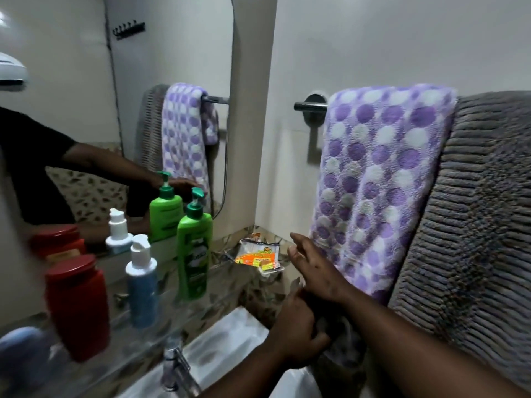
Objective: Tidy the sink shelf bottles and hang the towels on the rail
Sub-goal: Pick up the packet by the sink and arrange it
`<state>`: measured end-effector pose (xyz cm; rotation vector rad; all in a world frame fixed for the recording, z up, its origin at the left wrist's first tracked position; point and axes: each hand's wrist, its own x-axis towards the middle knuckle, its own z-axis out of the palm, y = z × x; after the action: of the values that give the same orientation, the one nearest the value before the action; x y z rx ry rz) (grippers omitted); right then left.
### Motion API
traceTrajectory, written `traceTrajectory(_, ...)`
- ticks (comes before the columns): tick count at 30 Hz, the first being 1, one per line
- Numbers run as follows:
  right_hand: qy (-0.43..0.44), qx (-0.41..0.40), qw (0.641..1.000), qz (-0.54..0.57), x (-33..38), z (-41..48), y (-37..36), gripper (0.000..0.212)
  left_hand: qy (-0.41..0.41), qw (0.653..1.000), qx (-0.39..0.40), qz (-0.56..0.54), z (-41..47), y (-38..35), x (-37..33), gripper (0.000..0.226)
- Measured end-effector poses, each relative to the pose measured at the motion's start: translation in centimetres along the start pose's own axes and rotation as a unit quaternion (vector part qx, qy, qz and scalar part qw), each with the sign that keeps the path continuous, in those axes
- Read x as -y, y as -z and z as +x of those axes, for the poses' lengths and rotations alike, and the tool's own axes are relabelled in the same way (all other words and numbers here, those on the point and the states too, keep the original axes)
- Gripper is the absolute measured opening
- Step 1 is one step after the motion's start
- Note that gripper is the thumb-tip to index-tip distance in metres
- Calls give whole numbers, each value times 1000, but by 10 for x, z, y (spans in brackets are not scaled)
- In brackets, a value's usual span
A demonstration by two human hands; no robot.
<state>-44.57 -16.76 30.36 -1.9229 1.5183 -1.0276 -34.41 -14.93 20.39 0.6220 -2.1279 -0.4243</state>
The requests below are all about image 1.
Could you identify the person's right hand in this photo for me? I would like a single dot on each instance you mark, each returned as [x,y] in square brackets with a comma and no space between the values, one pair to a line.
[317,269]

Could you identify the person's left hand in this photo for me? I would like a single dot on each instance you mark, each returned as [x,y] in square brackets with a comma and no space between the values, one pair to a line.
[296,331]

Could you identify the orange yellow sachet packets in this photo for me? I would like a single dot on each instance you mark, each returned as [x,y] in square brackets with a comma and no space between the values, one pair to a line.
[257,256]

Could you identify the white wash basin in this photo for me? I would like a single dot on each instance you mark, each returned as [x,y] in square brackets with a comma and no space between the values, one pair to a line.
[224,348]

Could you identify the purple dotted towel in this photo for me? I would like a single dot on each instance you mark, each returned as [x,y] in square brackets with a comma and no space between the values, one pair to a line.
[373,182]

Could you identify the green pump bottle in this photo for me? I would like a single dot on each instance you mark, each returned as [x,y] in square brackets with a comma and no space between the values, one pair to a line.
[194,252]

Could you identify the grey ribbed towel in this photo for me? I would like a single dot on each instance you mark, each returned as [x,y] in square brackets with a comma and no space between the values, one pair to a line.
[468,244]

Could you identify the blue white spray bottle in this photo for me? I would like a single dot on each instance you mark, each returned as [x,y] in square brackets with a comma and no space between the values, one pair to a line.
[142,281]

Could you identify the red bottle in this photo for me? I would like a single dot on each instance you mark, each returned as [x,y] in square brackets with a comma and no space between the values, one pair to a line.
[79,310]

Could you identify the person's right forearm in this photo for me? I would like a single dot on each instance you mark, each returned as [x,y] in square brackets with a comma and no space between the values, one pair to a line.
[415,352]

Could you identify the chrome basin tap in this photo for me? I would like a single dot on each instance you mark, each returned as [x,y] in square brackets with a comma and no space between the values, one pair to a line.
[176,368]

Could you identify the chrome towel bar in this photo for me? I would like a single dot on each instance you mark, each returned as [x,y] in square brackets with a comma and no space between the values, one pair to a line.
[311,106]

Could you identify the glass wall shelf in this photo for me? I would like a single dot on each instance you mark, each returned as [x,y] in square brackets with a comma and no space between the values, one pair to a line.
[124,339]

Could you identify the rounded wall mirror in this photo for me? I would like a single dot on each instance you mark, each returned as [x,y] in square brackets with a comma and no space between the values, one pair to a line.
[124,99]

